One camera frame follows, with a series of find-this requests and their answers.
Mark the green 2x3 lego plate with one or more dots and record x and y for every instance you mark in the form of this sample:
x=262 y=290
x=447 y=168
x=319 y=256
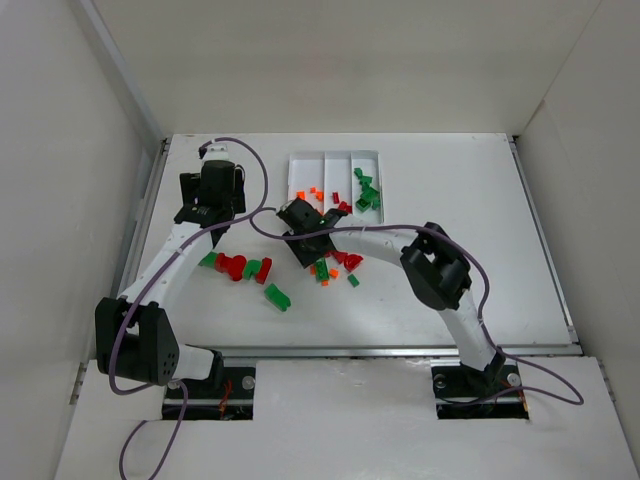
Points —
x=321 y=270

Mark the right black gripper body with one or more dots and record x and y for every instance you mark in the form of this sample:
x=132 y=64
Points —
x=307 y=248

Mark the green square lego in tray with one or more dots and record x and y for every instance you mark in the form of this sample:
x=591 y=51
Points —
x=363 y=204

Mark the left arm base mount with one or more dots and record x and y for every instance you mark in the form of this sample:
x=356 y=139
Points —
x=232 y=400

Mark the aluminium rail front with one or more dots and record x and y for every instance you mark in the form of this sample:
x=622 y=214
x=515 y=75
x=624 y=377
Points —
x=384 y=352

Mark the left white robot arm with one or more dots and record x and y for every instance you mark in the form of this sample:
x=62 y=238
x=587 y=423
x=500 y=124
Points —
x=134 y=336

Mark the green arch lego brick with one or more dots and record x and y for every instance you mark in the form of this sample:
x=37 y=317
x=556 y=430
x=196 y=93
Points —
x=277 y=298

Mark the white three-compartment tray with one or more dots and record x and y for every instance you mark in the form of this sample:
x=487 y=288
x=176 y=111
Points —
x=314 y=175

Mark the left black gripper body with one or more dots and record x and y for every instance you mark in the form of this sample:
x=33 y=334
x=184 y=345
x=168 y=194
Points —
x=212 y=163

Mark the red round dome lego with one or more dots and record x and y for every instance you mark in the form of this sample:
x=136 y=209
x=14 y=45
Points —
x=352 y=261

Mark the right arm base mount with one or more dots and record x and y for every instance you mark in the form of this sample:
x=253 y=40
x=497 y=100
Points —
x=461 y=394

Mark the small green lego wedge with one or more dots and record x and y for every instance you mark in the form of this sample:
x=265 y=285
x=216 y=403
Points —
x=353 y=280

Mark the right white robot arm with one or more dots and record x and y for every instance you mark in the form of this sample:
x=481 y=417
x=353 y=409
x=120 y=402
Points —
x=437 y=270

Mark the green red long lego assembly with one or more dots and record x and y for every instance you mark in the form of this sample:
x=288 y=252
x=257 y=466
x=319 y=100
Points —
x=238 y=267

